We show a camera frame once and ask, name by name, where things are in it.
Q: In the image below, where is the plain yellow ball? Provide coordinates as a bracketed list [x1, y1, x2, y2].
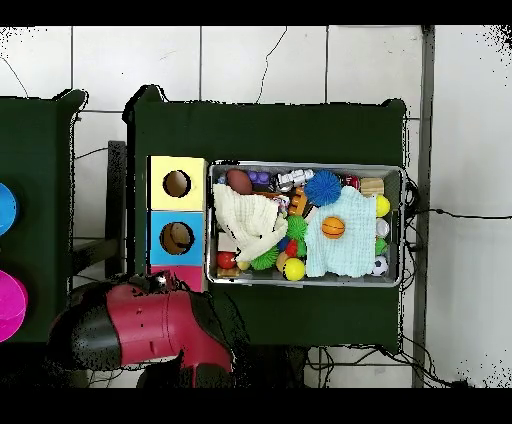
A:
[282, 257, 307, 282]

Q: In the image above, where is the cream muslin cloth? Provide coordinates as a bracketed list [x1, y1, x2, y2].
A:
[212, 183, 289, 263]

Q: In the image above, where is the silver mesh bin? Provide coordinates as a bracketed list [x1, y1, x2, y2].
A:
[205, 160, 406, 288]

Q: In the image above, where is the orange toy basketball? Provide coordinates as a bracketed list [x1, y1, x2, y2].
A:
[321, 216, 346, 240]

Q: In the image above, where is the wooden box with three holes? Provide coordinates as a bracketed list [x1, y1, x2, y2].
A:
[146, 155, 209, 293]

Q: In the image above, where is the small green stringy ball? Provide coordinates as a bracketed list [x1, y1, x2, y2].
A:
[286, 215, 308, 241]

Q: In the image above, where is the blue stringy koosh ball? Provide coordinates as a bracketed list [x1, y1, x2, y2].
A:
[303, 169, 343, 207]

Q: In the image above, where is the magenta round disc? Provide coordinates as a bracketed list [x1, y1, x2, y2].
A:
[0, 269, 29, 343]

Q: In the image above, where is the blue round disc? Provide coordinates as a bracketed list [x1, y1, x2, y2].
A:
[0, 182, 20, 236]

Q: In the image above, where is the black floor cable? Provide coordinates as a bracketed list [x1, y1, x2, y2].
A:
[403, 206, 512, 220]

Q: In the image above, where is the grey metal post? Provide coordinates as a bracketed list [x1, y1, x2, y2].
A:
[412, 25, 436, 388]

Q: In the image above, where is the silver toy robot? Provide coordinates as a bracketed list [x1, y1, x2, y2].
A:
[275, 168, 315, 192]

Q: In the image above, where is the light blue muslin cloth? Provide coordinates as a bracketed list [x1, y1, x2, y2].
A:
[304, 185, 378, 278]

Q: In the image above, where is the dark green table cloth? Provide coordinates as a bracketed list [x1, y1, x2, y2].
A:
[0, 88, 90, 348]
[125, 84, 410, 355]

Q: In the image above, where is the brown toy football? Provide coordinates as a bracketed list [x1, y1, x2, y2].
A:
[226, 168, 254, 196]

